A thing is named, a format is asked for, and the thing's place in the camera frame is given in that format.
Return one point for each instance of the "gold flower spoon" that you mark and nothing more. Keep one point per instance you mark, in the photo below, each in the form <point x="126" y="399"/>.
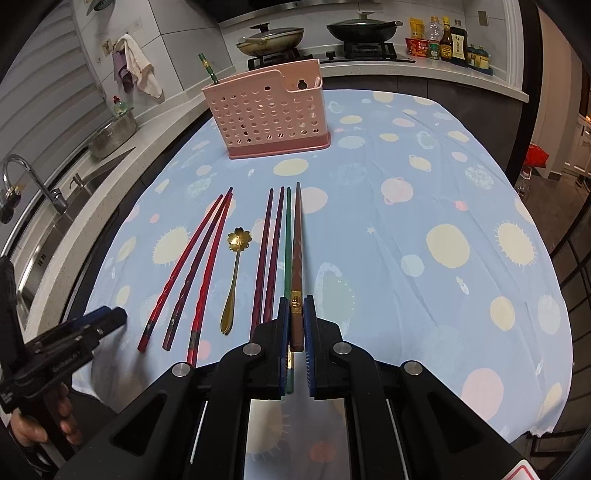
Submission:
<point x="238" y="241"/>

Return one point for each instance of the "clear oil bottle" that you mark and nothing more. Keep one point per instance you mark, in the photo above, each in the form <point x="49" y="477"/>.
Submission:
<point x="434" y="38"/>

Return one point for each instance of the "red instant noodle cup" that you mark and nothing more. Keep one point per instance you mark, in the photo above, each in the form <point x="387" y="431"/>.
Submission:
<point x="418" y="47"/>

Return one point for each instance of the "hanging dish towel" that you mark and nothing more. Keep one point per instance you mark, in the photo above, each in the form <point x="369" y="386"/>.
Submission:
<point x="136" y="66"/>

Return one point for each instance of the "kitchen sink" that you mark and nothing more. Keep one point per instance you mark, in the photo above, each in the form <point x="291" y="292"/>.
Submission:
<point x="39" y="230"/>

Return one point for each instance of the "black gas stove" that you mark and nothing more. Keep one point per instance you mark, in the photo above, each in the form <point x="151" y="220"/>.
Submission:
<point x="344" y="52"/>

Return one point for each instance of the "brown sauce bottle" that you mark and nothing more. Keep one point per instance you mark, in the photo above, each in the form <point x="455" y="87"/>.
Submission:
<point x="446" y="43"/>

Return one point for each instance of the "blue dotted tablecloth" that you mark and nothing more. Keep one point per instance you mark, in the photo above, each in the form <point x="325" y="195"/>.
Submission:
<point x="455" y="334"/>

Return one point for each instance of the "pink perforated utensil holder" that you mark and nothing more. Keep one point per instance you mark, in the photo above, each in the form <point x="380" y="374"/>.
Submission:
<point x="273" y="110"/>

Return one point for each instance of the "beige lidded pan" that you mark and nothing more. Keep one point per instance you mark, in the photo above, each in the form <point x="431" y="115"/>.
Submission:
<point x="270" y="41"/>

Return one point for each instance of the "yellow seasoning packet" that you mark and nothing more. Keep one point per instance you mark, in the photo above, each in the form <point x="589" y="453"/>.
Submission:
<point x="417" y="27"/>

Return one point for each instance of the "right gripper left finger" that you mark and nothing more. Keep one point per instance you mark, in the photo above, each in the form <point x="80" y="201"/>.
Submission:
<point x="270" y="367"/>

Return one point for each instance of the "dark red chopstick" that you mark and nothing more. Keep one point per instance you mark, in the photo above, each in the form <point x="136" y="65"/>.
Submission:
<point x="271" y="275"/>

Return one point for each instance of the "green chopstick gold band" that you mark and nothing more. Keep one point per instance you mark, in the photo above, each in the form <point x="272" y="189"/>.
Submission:
<point x="208" y="68"/>

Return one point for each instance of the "green dish soap bottle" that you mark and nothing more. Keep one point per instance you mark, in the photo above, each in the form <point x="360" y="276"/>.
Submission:
<point x="119" y="106"/>

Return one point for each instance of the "purple maroon chopstick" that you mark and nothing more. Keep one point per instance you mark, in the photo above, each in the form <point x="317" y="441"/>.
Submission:
<point x="257" y="305"/>

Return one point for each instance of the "long red chopstick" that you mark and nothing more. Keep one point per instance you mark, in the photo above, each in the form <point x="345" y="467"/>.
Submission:
<point x="198" y="319"/>

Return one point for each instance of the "dark maroon chopstick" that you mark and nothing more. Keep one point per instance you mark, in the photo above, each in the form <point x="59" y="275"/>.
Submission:
<point x="204" y="233"/>

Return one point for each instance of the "small teal jars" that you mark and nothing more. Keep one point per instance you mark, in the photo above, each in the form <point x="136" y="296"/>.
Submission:
<point x="479" y="59"/>

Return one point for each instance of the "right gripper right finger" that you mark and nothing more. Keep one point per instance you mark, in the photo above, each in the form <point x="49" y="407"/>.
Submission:
<point x="320" y="336"/>

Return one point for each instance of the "hanging teal skimmer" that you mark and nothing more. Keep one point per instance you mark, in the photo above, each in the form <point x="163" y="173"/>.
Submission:
<point x="99" y="5"/>

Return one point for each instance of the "person's left hand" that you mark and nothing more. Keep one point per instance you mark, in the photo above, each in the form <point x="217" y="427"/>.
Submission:
<point x="28" y="431"/>

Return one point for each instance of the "brown chopstick gold band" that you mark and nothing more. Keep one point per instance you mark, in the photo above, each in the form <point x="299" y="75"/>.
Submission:
<point x="296" y="297"/>

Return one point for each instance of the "dark soy sauce bottle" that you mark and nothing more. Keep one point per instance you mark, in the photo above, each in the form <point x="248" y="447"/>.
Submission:
<point x="459" y="38"/>

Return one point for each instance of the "black lidded wok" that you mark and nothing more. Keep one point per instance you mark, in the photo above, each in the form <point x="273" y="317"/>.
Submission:
<point x="364" y="29"/>

